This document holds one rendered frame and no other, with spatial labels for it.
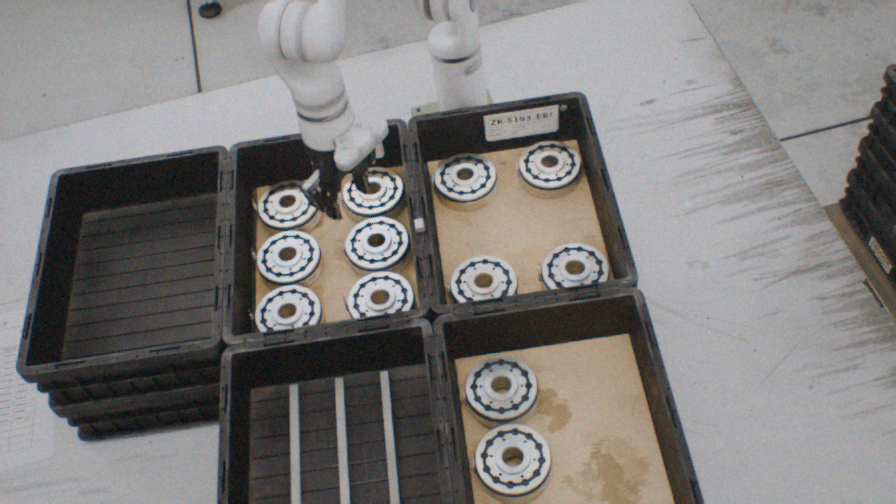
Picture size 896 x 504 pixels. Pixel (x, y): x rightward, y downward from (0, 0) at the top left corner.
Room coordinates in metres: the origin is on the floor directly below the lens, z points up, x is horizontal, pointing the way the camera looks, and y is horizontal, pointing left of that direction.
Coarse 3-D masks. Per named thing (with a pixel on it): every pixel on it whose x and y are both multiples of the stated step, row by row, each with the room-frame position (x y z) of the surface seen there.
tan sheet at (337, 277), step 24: (264, 192) 1.12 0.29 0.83; (408, 216) 1.02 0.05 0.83; (264, 240) 1.02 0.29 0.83; (336, 240) 0.99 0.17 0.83; (336, 264) 0.94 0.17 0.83; (408, 264) 0.92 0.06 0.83; (264, 288) 0.92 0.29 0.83; (312, 288) 0.90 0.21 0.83; (336, 288) 0.90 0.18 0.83; (336, 312) 0.85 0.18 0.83
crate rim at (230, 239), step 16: (400, 128) 1.12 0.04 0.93; (240, 144) 1.15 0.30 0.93; (256, 144) 1.14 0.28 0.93; (272, 144) 1.14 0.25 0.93; (400, 144) 1.09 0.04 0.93; (416, 208) 0.95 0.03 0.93; (416, 240) 0.89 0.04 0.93; (416, 256) 0.86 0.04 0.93; (224, 272) 0.89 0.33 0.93; (416, 272) 0.83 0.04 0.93; (224, 288) 0.86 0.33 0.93; (224, 304) 0.83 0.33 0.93; (224, 320) 0.80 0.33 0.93; (352, 320) 0.76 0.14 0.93; (368, 320) 0.76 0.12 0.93; (384, 320) 0.75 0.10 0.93; (224, 336) 0.77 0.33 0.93; (240, 336) 0.77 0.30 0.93; (256, 336) 0.76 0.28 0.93; (272, 336) 0.76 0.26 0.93; (288, 336) 0.75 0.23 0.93
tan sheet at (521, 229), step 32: (512, 160) 1.10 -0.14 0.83; (512, 192) 1.03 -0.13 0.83; (576, 192) 1.01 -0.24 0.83; (448, 224) 0.99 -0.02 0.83; (480, 224) 0.98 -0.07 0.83; (512, 224) 0.97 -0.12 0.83; (544, 224) 0.95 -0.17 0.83; (576, 224) 0.94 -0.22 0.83; (448, 256) 0.92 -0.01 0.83; (512, 256) 0.90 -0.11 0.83; (544, 256) 0.89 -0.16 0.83
